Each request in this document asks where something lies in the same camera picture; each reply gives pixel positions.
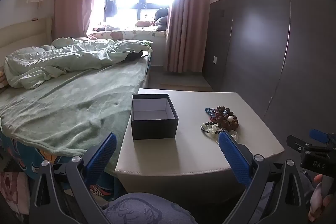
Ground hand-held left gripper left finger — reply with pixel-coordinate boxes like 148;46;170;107
29;132;117;224

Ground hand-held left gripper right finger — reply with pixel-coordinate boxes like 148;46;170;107
218;131;307;224

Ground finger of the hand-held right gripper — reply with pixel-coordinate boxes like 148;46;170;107
287;135;313;155
309;129;336;147

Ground pale green bead bracelet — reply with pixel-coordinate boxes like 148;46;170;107
206;124;238;144

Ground dark bead bracelet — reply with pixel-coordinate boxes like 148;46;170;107
200;122;214;134

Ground brown bead bracelet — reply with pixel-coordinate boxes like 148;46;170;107
215;106;240;131

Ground blue bead string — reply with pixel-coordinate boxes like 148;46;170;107
205;107;218;122

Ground black cardboard box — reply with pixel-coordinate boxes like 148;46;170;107
131;93;179;140

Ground person's right hand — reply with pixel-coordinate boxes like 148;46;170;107
308;174;334;223

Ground bed with green sheet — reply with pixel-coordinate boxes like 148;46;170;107
0;52;153;161

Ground person's grey printed pants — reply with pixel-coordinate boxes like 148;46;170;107
101;193;200;224

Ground colourful printed bed cover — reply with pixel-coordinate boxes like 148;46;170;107
0;132;118;198

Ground dark brown wardrobe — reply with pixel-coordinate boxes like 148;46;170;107
202;0;336;161

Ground printed blanket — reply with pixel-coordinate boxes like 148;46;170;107
0;169;34;224

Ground pale green duvet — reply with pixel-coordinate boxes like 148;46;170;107
4;37;153;89

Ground floral window seat cushion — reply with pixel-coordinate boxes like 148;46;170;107
88;30;167;42

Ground pink soft item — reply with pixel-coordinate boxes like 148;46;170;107
135;20;154;28

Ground beige headboard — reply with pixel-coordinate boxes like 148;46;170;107
0;17;53;67

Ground dark pillow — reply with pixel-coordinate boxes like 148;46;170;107
154;7;170;30

